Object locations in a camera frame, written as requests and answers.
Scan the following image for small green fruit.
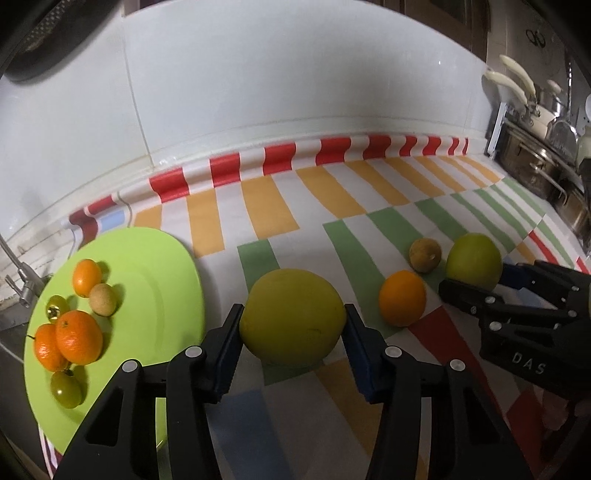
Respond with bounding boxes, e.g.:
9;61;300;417
45;295;70;323
50;370;82;409

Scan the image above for cream handled pan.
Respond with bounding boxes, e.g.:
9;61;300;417
484;54;564;140

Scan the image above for thin gooseneck faucet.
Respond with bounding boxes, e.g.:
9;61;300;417
0;236;49;308

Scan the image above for large orange mandarin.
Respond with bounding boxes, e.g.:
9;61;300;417
55;310;103;366

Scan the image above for small tan fruit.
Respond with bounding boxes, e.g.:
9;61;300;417
88;283;118;317

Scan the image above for colourful striped table mat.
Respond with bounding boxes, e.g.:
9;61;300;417
63;135;590;479

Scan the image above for small brown fruit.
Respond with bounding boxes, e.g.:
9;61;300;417
409;238;442;273

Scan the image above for green plastic plate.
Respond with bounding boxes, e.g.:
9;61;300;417
24;227;205;453

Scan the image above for steel ladle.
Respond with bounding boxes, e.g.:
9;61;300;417
546;53;579;163

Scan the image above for green apple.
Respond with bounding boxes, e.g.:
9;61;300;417
446;233;503;291

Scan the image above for steel pots on right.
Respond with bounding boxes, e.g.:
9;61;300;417
486;102;590;253

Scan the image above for dark wooden window frame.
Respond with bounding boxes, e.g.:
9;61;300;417
370;0;491;61

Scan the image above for black frying pan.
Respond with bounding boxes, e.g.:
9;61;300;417
1;0;120;82

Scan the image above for yellow-green pear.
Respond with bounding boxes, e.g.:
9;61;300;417
239;268;346;368

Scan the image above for small orange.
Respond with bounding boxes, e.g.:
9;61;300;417
72;259;102;298
378;270;427;328

